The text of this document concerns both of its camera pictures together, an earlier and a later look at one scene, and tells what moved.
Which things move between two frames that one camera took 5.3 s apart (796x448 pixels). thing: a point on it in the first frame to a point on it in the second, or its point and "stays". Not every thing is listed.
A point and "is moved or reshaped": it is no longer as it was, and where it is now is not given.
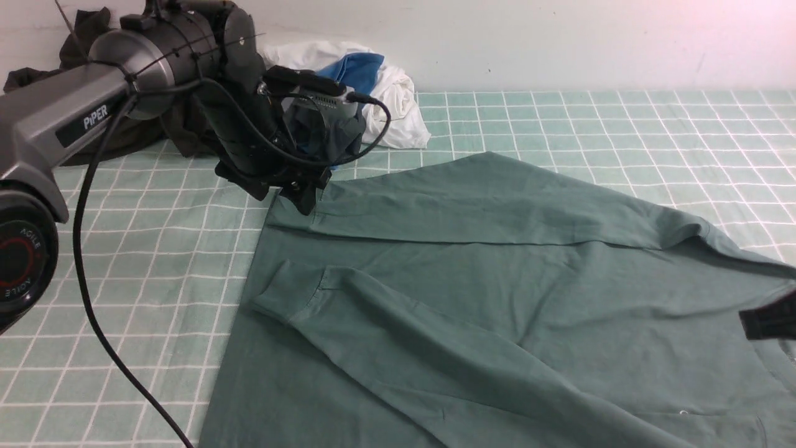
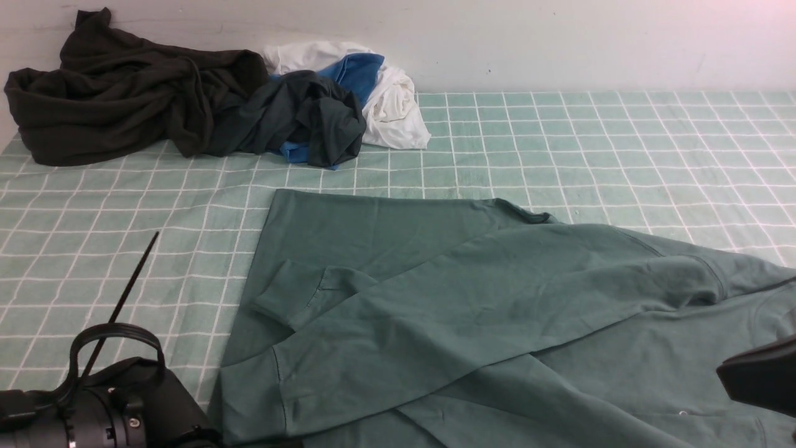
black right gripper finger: (775, 320) to (764, 377)
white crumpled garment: (388, 119) stays
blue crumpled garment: (356, 71) stays
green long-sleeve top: (478, 300) is moved or reshaped
